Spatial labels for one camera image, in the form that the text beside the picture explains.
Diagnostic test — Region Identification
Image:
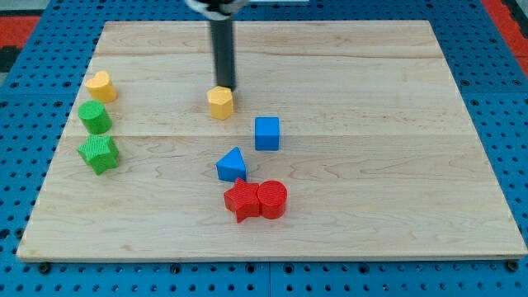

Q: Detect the yellow heart block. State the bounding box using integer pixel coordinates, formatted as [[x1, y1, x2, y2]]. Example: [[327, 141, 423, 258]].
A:
[[85, 71, 117, 103]]

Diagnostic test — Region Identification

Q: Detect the red cylinder block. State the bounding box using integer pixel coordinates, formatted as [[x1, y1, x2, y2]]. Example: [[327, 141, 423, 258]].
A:
[[257, 180, 288, 219]]

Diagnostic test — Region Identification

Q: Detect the green cylinder block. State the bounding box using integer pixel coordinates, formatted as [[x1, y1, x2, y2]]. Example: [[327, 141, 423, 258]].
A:
[[78, 100, 112, 134]]

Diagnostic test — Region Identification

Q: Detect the yellow hexagon block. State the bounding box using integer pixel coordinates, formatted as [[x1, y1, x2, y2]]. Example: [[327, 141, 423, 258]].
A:
[[207, 86, 234, 120]]

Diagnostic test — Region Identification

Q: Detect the green star block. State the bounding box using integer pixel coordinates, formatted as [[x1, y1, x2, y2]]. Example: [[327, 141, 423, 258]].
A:
[[78, 134, 119, 175]]

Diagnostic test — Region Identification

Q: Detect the wooden board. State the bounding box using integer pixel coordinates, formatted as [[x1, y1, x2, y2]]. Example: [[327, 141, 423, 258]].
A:
[[16, 21, 527, 263]]

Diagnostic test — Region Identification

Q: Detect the blue triangle block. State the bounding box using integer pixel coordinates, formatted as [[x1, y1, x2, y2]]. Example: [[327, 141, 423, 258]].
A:
[[216, 147, 247, 182]]

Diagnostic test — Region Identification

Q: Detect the red star block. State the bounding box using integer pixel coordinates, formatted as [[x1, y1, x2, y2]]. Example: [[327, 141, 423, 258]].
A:
[[224, 178, 260, 223]]

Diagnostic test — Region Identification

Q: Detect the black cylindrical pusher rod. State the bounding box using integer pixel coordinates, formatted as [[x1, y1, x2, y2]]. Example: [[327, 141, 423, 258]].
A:
[[210, 18, 237, 90]]

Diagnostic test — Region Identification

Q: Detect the blue cube block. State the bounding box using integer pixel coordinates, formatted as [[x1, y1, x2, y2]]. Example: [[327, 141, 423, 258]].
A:
[[254, 116, 281, 151]]

